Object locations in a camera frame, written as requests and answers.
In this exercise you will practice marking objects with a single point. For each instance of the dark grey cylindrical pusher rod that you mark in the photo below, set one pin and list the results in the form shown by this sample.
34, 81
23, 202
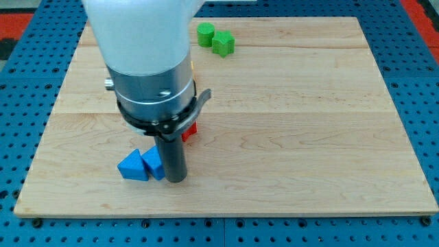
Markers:
172, 157

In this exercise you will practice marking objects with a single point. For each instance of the black clamp ring with lever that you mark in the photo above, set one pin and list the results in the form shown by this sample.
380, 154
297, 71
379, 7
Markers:
172, 128

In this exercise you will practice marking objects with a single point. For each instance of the blue cube block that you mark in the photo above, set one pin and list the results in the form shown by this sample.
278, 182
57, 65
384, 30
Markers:
153, 163

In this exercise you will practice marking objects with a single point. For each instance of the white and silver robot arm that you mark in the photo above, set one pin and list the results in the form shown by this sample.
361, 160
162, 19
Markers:
146, 48

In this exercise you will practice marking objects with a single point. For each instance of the red block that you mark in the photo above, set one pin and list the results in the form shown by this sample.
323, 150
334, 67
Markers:
189, 132

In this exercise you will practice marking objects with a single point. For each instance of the blue triangular block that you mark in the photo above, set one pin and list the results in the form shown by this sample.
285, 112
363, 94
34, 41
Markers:
132, 167

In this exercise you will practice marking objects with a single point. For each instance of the green star block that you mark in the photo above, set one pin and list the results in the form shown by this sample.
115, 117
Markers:
223, 43

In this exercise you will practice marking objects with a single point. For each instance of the green cylinder block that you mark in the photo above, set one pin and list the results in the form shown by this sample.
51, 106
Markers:
205, 34

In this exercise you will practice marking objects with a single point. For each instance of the wooden board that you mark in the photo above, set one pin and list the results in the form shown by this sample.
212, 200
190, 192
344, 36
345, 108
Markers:
300, 124

